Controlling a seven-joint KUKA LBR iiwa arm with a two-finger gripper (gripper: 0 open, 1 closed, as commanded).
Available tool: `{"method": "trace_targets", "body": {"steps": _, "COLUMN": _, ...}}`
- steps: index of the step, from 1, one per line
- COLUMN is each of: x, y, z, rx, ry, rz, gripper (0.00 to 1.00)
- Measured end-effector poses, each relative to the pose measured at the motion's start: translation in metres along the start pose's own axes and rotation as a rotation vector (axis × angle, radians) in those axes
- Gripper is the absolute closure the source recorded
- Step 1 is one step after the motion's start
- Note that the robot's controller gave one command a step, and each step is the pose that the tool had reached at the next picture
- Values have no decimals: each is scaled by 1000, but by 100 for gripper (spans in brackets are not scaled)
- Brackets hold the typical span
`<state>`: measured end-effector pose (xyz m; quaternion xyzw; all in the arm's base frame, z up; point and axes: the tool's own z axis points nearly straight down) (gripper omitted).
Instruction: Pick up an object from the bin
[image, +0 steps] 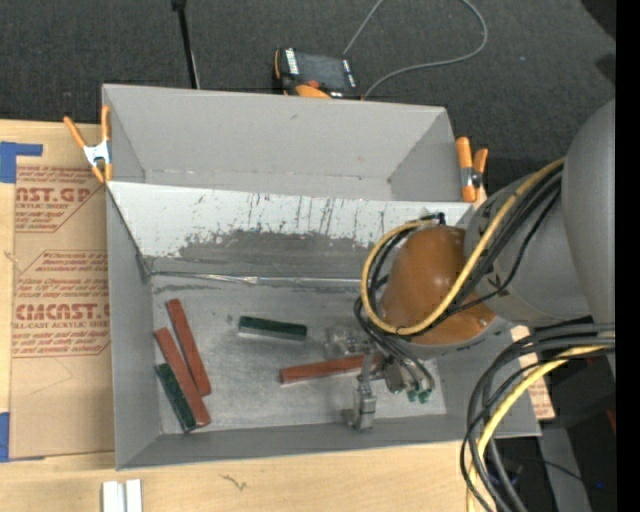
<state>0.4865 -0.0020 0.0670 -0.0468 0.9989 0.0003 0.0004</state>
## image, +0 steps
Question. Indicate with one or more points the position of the grey metal bin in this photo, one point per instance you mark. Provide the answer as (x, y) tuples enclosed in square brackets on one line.
[(260, 145)]

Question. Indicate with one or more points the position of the brown cardboard board red print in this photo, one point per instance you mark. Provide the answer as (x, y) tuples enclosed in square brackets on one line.
[(55, 400)]

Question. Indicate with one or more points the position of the red-brown flat block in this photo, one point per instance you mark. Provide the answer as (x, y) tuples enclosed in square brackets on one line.
[(182, 380), (320, 370), (189, 345)]

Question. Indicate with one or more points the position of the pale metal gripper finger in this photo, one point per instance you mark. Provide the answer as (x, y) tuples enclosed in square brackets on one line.
[(365, 400), (350, 344)]

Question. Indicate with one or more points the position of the dark green flat block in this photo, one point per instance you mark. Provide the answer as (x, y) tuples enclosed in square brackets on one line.
[(272, 327), (176, 400)]

